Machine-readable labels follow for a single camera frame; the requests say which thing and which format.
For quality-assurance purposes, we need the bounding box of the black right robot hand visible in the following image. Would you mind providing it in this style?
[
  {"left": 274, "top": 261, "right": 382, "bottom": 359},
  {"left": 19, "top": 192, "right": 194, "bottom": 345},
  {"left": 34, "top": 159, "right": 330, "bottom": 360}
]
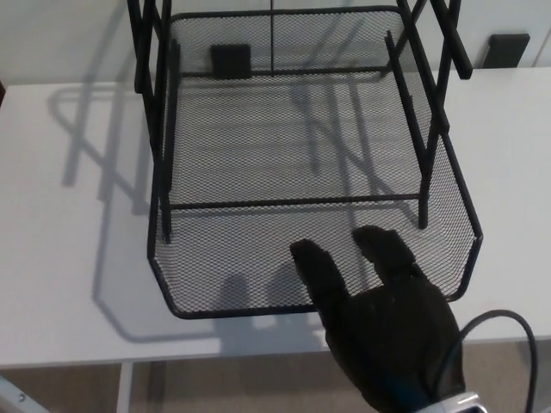
[{"left": 289, "top": 225, "right": 468, "bottom": 413}]

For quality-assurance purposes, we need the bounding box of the black mesh file tray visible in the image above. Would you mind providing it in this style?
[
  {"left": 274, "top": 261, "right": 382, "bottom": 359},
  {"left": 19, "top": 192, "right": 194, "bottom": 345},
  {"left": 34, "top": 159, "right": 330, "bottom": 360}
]
[{"left": 146, "top": 4, "right": 484, "bottom": 321}]

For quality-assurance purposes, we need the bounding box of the small black square box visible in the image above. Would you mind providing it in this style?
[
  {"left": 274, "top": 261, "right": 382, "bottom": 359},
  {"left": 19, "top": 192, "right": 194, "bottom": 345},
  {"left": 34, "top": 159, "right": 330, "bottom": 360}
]
[{"left": 210, "top": 43, "right": 252, "bottom": 80}]

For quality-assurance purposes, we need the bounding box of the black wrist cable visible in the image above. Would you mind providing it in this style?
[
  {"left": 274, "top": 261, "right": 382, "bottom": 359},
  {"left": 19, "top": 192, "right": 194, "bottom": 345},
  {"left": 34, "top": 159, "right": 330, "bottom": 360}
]
[{"left": 430, "top": 309, "right": 540, "bottom": 413}]

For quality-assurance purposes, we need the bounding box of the white left desk leg frame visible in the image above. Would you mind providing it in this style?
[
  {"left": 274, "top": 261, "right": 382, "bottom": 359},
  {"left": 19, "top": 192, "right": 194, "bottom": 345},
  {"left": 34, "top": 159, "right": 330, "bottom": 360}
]
[{"left": 0, "top": 362, "right": 135, "bottom": 413}]

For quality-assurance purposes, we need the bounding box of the black rectangular wall fixture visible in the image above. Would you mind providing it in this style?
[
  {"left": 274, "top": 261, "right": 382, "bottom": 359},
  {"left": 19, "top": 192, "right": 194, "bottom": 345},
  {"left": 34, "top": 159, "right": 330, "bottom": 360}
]
[{"left": 481, "top": 33, "right": 532, "bottom": 70}]

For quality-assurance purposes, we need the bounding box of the black metal tray rack frame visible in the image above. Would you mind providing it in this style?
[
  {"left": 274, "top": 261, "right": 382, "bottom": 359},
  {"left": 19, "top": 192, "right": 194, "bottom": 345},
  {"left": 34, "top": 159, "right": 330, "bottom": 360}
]
[{"left": 126, "top": 0, "right": 475, "bottom": 243}]

